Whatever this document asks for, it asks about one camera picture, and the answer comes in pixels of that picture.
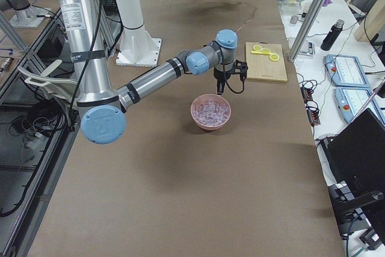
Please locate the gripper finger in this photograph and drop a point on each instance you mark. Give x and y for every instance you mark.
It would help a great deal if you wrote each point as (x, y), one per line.
(222, 88)
(218, 89)

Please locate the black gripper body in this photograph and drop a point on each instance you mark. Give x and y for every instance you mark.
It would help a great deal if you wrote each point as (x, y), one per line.
(219, 75)

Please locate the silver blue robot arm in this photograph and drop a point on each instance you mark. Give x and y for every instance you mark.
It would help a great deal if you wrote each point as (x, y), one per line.
(101, 107)

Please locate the pink bowl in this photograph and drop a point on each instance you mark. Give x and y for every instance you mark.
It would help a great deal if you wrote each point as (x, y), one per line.
(210, 111)

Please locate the bamboo cutting board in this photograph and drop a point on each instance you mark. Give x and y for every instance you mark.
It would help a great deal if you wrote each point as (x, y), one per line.
(261, 68)

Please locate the lemon slice far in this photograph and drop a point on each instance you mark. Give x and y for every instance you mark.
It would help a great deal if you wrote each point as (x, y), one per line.
(257, 48)

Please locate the lemon slice near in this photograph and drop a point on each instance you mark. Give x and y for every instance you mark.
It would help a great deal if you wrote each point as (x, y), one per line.
(274, 57)

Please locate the black water bottle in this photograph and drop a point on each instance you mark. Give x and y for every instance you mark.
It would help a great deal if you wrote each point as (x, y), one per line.
(332, 35)

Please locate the upper teach pendant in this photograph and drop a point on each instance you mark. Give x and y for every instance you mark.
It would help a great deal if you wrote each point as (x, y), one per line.
(345, 71)

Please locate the teach pendant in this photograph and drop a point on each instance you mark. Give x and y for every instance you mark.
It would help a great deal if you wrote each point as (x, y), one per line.
(350, 100)
(345, 71)

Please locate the lower teach pendant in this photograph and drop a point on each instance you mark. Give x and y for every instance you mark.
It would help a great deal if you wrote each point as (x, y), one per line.
(350, 100)

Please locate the black monitor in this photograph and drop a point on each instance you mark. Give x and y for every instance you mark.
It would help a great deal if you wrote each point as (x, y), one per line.
(357, 154)

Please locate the aluminium frame post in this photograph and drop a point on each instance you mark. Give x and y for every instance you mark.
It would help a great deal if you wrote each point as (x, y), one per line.
(305, 29)

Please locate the white pedestal column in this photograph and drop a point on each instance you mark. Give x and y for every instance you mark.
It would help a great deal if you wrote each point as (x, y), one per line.
(137, 47)

